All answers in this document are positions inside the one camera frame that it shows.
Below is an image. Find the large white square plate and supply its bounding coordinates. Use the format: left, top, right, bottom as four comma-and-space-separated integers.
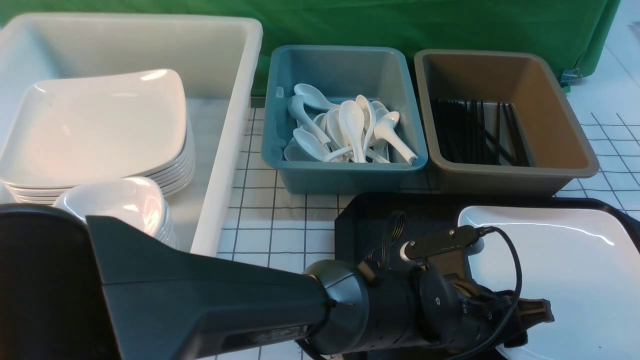
458, 205, 640, 360

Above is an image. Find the teal plastic bin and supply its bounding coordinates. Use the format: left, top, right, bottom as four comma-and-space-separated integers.
261, 45, 428, 195

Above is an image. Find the brown plastic bin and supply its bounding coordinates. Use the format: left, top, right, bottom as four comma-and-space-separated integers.
414, 49, 601, 197

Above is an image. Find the pile of black chopsticks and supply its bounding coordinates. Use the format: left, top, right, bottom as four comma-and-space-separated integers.
430, 98, 532, 167

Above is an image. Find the checkered white tablecloth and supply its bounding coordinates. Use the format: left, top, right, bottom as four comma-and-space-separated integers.
216, 98, 640, 272

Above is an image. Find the stack of white square plates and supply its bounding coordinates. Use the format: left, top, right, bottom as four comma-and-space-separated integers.
1, 68, 195, 204

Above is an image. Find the black plastic tray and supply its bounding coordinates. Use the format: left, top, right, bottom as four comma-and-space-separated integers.
334, 193, 640, 264

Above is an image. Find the stack of small white dishes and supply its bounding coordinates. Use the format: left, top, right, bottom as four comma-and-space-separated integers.
53, 177, 179, 249

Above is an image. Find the metal binder clip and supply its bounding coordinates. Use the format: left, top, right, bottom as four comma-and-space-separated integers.
558, 68, 584, 88

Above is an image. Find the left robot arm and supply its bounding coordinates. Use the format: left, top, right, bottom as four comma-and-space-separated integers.
1, 203, 554, 360

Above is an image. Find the black camera cable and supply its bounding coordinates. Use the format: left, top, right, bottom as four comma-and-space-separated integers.
440, 226, 524, 360

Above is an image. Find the green cloth backdrop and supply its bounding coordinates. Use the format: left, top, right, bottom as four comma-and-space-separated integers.
0, 0, 620, 96

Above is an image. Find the pile of white spoons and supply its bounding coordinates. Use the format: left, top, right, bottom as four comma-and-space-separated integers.
283, 83, 418, 166

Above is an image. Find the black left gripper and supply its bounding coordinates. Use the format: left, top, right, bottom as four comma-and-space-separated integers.
417, 250, 555, 351

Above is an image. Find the large white plastic tub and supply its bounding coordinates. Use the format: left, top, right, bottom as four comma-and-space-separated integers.
0, 13, 263, 256

